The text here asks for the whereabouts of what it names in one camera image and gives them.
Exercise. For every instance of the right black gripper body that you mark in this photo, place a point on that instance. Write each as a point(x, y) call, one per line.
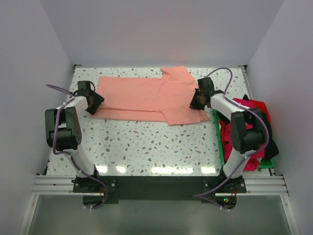
point(196, 102)

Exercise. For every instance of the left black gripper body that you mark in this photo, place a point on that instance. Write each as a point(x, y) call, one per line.
point(97, 100)

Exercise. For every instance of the salmon pink t shirt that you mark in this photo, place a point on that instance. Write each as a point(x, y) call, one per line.
point(164, 99)

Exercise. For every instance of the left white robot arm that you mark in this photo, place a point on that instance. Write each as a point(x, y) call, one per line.
point(63, 132)

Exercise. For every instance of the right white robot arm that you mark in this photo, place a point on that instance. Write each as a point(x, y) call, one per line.
point(206, 85)

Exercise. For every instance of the red t shirt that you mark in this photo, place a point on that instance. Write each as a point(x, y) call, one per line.
point(262, 106)

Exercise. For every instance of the magenta t shirt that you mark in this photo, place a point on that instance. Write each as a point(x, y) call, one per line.
point(248, 133)

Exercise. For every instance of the black t shirt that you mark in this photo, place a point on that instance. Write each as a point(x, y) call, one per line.
point(271, 149)

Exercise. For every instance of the green plastic bin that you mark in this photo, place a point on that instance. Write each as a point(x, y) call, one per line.
point(263, 164)

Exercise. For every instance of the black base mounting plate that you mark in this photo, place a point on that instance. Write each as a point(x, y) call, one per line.
point(113, 189)

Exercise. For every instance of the aluminium rail frame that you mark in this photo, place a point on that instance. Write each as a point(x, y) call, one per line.
point(146, 148)

